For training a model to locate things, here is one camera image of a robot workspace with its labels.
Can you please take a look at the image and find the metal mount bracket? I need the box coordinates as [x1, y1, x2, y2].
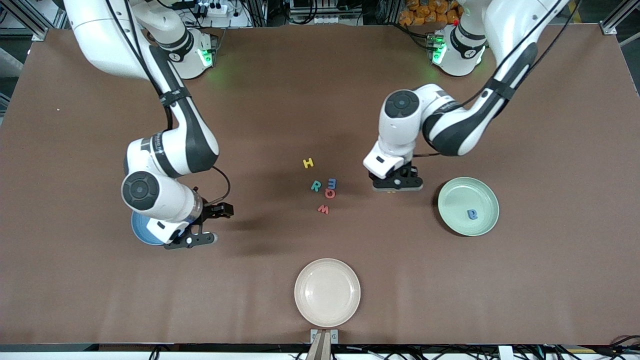
[306, 328, 339, 360]

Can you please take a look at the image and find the bag of orange items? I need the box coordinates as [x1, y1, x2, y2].
[398, 0, 459, 27]

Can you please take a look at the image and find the background equipment rack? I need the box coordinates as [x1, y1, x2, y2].
[260, 0, 397, 27]

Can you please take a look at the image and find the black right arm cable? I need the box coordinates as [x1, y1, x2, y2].
[102, 0, 233, 205]

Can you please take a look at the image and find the beige plate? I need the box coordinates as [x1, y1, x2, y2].
[294, 258, 361, 329]

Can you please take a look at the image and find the aluminium frame profile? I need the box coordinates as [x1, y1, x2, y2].
[0, 0, 52, 42]
[600, 0, 640, 36]

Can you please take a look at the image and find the blue plate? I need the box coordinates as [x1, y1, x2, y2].
[131, 210, 169, 246]

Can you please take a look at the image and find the green plate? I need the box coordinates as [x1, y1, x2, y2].
[437, 177, 500, 237]

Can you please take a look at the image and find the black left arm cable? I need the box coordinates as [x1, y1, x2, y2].
[411, 0, 583, 160]

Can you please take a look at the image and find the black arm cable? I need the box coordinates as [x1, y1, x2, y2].
[411, 0, 583, 160]
[102, 0, 233, 205]

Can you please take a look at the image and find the brown table cover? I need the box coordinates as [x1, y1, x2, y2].
[0, 24, 640, 347]

